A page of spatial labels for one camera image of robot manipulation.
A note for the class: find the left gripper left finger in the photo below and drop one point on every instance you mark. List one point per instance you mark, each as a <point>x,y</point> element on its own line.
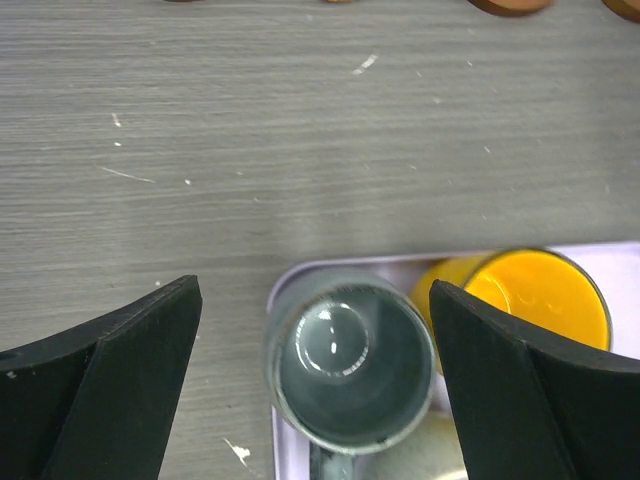
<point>98,400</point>

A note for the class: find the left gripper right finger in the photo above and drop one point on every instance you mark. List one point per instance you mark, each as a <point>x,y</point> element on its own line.
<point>530,404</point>

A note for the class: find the brown wooden coaster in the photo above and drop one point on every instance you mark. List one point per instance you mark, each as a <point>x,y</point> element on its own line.
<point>626,9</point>
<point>511,8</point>

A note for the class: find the yellow glass mug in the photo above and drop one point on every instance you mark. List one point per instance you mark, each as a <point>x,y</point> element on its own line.
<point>538,285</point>

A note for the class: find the lavender plastic tray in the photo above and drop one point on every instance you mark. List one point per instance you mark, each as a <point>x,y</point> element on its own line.
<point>613,266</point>

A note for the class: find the white ceramic mug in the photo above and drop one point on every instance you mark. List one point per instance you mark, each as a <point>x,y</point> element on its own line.
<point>432,451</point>

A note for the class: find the grey ceramic mug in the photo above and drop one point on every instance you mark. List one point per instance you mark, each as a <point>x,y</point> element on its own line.
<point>349,363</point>

